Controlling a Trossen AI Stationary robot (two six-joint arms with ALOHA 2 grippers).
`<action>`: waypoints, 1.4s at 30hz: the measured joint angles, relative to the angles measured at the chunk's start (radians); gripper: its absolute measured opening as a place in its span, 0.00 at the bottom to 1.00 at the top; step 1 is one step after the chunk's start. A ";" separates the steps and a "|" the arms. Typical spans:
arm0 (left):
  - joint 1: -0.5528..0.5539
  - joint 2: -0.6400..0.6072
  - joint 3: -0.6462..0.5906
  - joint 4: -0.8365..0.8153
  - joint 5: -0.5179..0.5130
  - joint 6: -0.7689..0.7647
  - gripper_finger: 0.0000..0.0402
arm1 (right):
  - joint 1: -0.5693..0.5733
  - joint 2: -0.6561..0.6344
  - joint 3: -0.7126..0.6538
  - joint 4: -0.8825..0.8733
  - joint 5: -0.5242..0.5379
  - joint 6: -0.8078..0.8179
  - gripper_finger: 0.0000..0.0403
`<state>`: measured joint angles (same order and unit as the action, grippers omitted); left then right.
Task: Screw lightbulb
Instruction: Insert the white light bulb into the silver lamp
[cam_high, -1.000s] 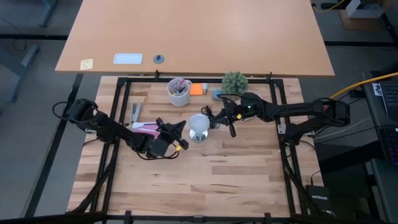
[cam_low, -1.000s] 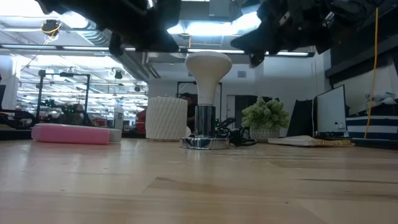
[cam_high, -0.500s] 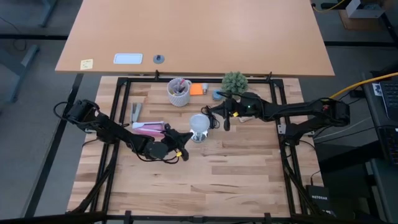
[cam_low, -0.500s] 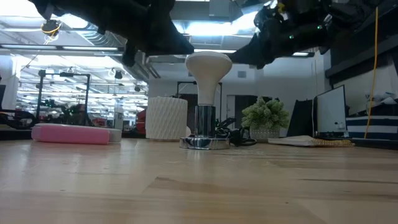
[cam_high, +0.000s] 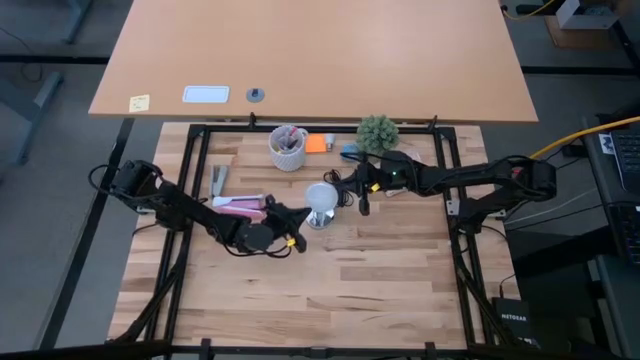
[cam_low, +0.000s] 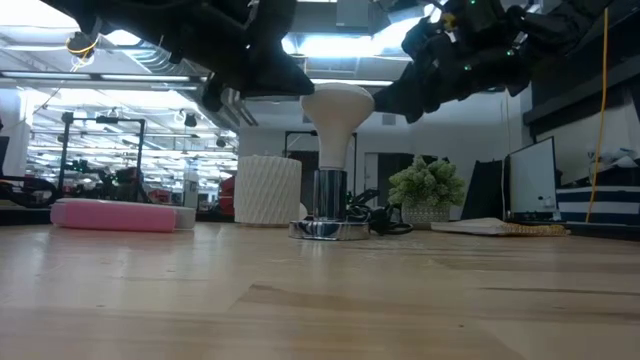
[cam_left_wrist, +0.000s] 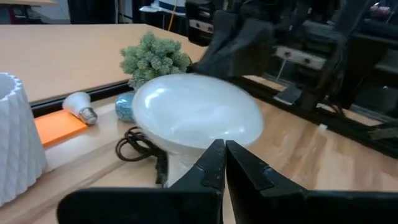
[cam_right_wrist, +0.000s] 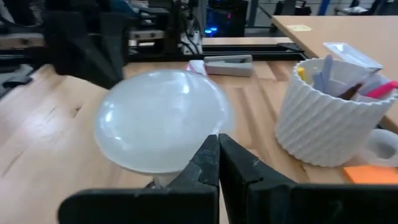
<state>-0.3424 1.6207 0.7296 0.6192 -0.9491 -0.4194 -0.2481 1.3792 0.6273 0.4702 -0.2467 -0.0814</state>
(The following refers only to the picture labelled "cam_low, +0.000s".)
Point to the green artificial succulent plant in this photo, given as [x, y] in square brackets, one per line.
[425, 187]

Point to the chrome lamp base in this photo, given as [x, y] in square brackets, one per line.
[330, 200]

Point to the background black robot rig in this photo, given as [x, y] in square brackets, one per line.
[107, 120]

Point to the pink and white stapler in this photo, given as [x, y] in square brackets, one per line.
[115, 217]

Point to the whiteboard with black frame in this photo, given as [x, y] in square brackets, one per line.
[532, 175]

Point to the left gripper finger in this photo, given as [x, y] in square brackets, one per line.
[280, 80]

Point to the clear glass with paper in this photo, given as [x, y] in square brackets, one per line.
[336, 120]

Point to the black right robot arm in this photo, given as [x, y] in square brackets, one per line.
[565, 20]

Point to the navy white striped bag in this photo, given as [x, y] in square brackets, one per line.
[600, 207]

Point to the black overhead camera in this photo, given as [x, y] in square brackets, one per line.
[81, 42]

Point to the white ribbed pen cup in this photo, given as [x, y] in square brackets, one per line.
[267, 190]

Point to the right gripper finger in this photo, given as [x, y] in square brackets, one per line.
[415, 95]

